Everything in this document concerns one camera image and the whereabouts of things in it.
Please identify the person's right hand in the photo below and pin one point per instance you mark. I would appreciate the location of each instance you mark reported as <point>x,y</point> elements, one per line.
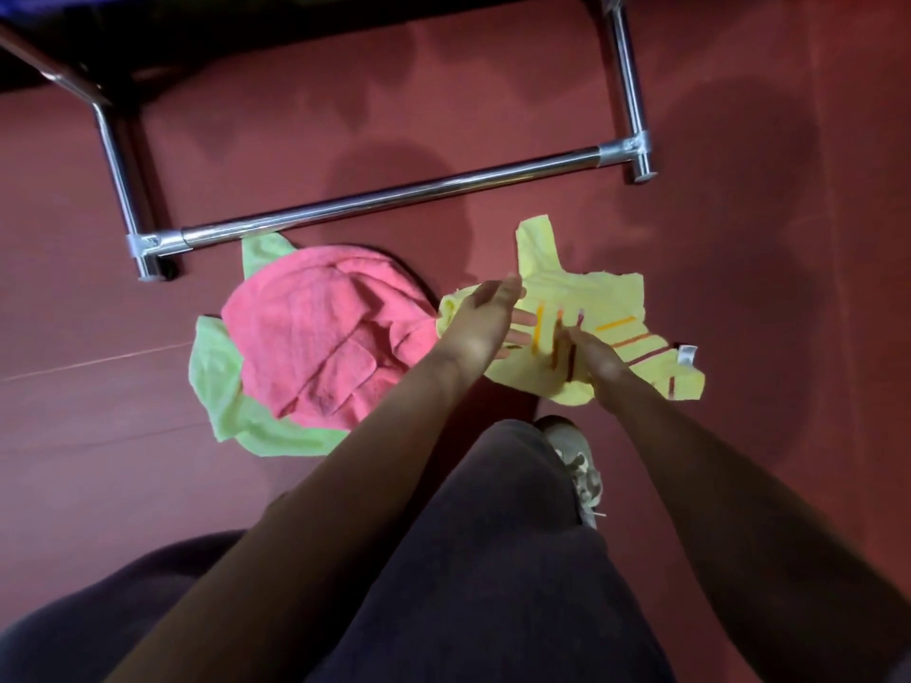
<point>601,369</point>

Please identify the person's left hand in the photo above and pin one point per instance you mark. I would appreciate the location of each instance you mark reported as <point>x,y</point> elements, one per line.
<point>477,334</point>

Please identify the pale yellow striped towel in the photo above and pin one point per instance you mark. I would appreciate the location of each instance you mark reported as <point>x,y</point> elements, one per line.
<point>612,298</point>

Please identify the metal towel rack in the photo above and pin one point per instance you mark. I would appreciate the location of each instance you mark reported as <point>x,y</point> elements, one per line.
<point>391,199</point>

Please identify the pink towel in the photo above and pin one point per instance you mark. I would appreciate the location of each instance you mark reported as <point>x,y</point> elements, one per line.
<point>313,327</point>

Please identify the light green towel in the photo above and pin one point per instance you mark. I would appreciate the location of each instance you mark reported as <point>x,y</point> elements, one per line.
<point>213,391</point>

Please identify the person's right forearm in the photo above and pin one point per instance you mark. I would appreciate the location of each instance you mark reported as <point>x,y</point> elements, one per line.
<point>754,540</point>

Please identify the person's left forearm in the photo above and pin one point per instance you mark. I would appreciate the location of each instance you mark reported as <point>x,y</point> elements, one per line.
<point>299,533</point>

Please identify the person's right shoe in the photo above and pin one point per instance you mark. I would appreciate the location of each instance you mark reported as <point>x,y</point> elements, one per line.
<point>580,462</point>

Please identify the person's grey trousers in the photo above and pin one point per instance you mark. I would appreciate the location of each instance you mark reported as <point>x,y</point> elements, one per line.
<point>498,576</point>

